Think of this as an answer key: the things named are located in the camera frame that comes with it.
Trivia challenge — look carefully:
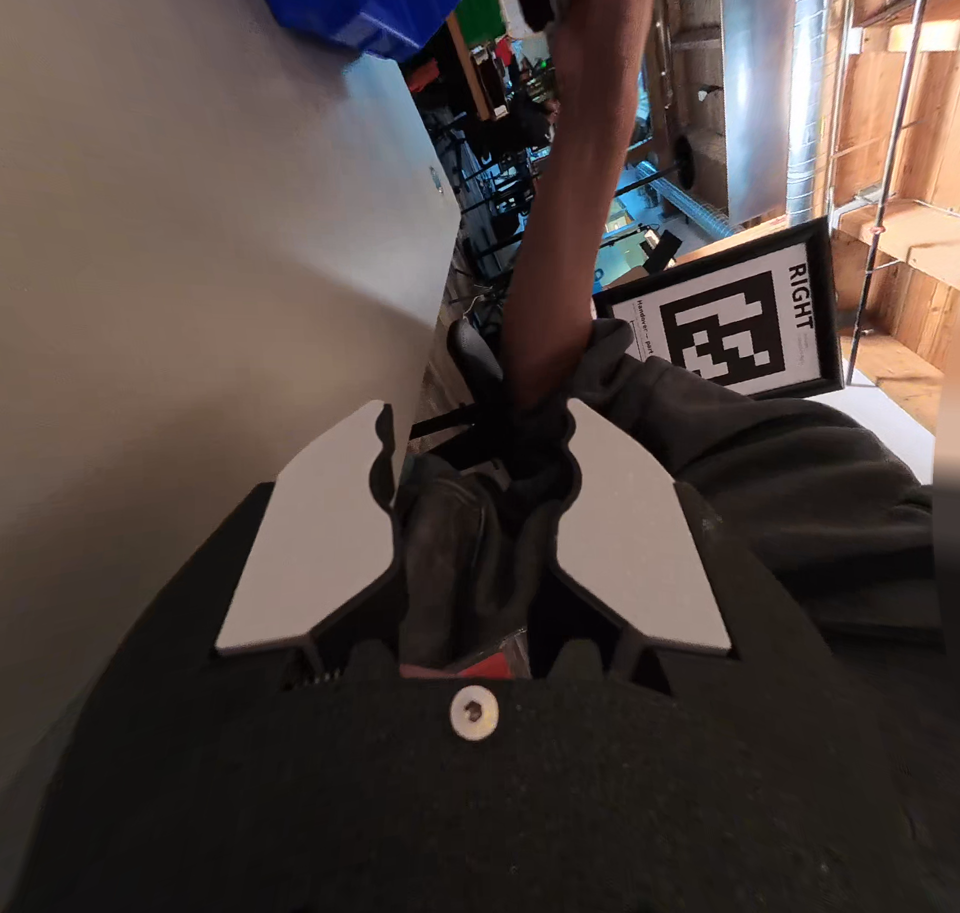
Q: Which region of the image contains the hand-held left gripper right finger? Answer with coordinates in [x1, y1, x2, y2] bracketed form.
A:
[548, 399, 736, 659]

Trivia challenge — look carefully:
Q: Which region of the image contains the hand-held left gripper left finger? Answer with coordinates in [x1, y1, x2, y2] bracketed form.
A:
[216, 400, 403, 659]

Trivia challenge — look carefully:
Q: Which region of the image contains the person's right forearm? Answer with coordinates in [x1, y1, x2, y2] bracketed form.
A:
[500, 0, 661, 419]

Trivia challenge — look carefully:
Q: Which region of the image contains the printed marker board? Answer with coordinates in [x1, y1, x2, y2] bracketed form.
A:
[593, 220, 844, 401]

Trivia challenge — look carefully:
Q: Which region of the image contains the person's black chair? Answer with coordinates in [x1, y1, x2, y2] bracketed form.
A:
[447, 313, 504, 412]

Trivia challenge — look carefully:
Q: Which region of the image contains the silver ventilation duct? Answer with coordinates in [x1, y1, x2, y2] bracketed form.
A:
[720, 0, 834, 224]

